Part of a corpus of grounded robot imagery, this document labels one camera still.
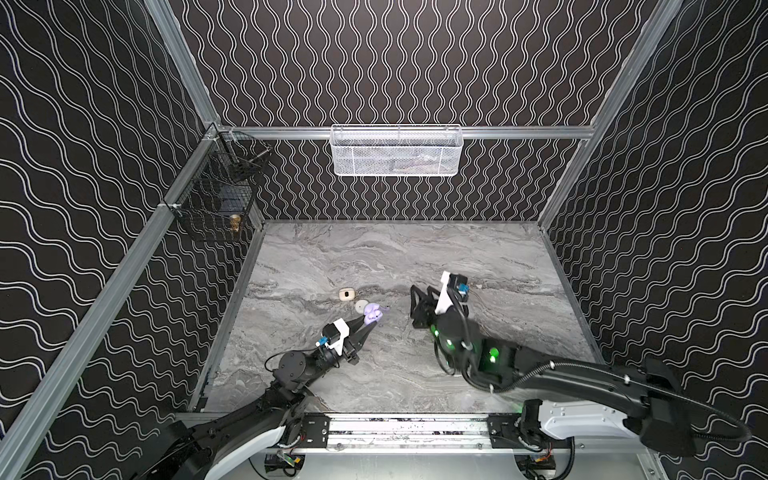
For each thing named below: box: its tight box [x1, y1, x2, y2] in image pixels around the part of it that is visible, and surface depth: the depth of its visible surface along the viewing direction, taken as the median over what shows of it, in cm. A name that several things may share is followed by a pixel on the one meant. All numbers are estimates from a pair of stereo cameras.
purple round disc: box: [364, 303, 383, 325], surface depth 70 cm
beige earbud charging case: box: [339, 287, 356, 301], surface depth 100 cm
